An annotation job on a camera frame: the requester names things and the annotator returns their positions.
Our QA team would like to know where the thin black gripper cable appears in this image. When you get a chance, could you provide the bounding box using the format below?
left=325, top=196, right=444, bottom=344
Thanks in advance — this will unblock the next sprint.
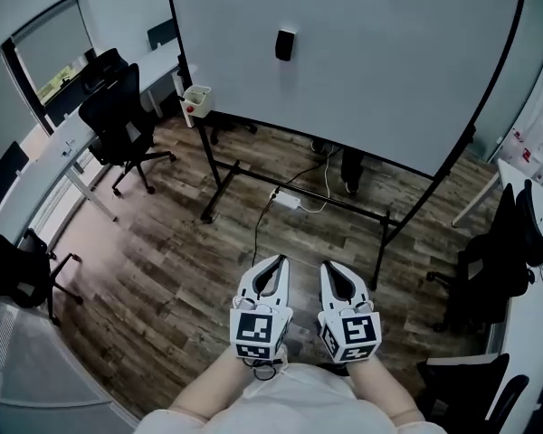
left=243, top=357, right=284, bottom=382

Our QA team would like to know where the white wall poster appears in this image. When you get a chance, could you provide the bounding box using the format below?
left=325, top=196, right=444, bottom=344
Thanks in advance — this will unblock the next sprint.
left=500, top=93, right=543, bottom=185

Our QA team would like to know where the person's white shirt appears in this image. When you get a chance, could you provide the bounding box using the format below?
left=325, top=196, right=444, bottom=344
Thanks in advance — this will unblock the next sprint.
left=134, top=363, right=449, bottom=434

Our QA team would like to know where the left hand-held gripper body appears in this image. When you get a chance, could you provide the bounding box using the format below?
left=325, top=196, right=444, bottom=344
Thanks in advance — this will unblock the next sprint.
left=229, top=294, right=293, bottom=361

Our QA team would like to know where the white power cable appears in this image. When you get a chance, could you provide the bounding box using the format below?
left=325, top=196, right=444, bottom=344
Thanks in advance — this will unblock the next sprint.
left=297, top=145, right=335, bottom=215

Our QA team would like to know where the black desk divider panel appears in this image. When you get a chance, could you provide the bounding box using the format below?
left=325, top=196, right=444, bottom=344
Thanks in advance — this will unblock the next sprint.
left=0, top=140, right=31, bottom=235
left=147, top=17, right=179, bottom=50

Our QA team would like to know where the person's right forearm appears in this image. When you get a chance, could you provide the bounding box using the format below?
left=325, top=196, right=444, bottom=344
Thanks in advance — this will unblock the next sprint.
left=347, top=354, right=427, bottom=424

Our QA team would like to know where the white emergency stop box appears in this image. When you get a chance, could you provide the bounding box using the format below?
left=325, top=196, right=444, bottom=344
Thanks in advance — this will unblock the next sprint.
left=179, top=85, right=213, bottom=128

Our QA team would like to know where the person's left forearm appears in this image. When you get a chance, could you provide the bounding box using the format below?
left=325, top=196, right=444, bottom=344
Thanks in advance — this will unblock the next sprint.
left=167, top=354, right=259, bottom=424

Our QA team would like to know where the large white board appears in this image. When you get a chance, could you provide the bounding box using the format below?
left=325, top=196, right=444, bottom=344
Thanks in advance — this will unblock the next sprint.
left=164, top=0, right=527, bottom=180

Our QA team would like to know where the white office desk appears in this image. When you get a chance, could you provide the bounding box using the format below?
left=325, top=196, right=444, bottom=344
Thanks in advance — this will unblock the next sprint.
left=130, top=41, right=198, bottom=119
left=451, top=158, right=543, bottom=434
left=0, top=106, right=119, bottom=244

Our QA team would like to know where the white power strip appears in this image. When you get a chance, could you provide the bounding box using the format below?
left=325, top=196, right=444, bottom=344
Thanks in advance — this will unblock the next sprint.
left=271, top=191, right=302, bottom=210

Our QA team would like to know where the black mesh office chair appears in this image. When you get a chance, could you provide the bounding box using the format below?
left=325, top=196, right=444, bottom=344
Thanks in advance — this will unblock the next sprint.
left=78, top=63, right=178, bottom=196

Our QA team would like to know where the grey roller window blind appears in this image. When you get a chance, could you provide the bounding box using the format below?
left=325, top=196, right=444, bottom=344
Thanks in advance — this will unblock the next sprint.
left=11, top=0, right=97, bottom=95
left=0, top=52, right=41, bottom=176

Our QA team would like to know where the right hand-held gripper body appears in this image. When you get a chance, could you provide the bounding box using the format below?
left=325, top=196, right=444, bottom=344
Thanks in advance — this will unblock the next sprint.
left=317, top=299, right=382, bottom=364

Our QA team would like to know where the black device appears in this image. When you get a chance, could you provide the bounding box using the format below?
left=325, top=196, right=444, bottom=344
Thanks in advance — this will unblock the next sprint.
left=274, top=28, right=298, bottom=61

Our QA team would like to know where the black power cable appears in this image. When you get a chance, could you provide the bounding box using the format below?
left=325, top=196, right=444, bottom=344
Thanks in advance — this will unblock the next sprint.
left=252, top=160, right=323, bottom=271

